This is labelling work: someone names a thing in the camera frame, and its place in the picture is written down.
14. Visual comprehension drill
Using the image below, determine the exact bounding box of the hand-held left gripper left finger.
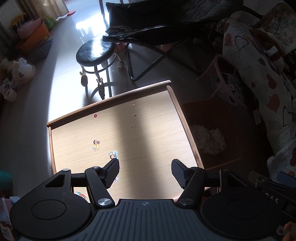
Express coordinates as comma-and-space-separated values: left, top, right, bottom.
44, 159, 121, 208

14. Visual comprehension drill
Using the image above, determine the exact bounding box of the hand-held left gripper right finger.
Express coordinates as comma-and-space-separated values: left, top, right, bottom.
171, 159, 248, 207

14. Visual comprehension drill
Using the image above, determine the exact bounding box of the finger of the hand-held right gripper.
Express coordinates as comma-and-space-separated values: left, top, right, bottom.
278, 172, 296, 186

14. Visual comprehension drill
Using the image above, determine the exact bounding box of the white floral garment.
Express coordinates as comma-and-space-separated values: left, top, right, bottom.
191, 125, 212, 153

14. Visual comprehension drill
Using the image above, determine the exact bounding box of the plain white cloth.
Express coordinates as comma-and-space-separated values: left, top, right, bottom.
207, 128, 227, 156

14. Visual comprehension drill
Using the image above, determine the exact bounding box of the person's right hand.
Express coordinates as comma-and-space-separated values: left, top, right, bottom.
284, 221, 296, 241

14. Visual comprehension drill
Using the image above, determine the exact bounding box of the low wooden table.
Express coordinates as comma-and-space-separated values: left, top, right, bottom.
46, 80, 205, 204

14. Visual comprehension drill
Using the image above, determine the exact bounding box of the white tag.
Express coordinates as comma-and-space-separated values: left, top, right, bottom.
253, 110, 262, 126

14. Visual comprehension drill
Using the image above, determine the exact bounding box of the cartoon mouse cushion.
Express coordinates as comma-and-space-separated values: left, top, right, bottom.
216, 71, 243, 106

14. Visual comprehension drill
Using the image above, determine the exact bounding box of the heart patterned quilt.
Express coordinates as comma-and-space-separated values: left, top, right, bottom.
216, 3, 296, 183

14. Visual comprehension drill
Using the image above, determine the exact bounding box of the round black stool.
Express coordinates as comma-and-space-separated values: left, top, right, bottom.
76, 37, 126, 100

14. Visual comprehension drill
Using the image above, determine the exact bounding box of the white mug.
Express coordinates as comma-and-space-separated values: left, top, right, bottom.
3, 88, 17, 103

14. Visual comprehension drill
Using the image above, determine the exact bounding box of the white plastic bag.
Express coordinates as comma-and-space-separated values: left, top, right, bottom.
11, 57, 36, 84

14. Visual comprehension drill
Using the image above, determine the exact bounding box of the patterned white bag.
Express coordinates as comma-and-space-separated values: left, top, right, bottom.
0, 78, 13, 91

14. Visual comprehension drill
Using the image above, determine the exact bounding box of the black folding chair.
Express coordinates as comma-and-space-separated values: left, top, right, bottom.
102, 0, 264, 82

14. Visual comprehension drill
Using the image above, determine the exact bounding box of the orange plastic bin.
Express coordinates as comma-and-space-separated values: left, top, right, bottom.
16, 23, 50, 51

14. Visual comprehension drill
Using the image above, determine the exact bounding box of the green toy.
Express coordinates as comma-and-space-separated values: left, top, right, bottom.
43, 17, 57, 31

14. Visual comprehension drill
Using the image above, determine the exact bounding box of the pink plastic basket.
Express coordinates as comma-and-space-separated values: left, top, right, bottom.
17, 18, 44, 39

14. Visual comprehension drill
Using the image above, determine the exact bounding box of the yellow toy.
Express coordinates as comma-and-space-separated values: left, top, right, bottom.
11, 13, 26, 27

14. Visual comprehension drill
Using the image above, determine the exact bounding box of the dark wire basket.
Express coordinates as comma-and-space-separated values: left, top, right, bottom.
28, 39, 54, 64

